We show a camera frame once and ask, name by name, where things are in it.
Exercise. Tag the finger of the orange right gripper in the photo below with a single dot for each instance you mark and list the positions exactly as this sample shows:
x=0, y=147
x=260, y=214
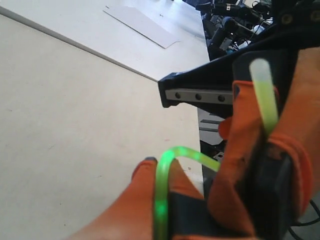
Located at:
x=298, y=129
x=244, y=132

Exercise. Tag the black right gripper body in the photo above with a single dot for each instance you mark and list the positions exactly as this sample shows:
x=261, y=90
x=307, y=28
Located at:
x=295, y=27

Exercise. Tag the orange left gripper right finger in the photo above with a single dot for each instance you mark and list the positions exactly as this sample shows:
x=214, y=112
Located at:
x=189, y=218

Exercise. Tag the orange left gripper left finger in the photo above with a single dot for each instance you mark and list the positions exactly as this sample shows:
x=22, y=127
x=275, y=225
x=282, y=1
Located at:
x=130, y=216

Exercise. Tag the green glow stick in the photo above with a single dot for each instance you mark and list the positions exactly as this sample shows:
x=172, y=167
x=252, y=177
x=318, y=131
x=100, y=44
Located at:
x=261, y=76

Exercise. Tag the cluttered background equipment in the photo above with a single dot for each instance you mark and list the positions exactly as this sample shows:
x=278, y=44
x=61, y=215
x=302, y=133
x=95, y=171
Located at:
x=230, y=25

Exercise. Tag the white paper sheet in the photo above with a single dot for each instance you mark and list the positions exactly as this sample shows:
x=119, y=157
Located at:
x=140, y=23

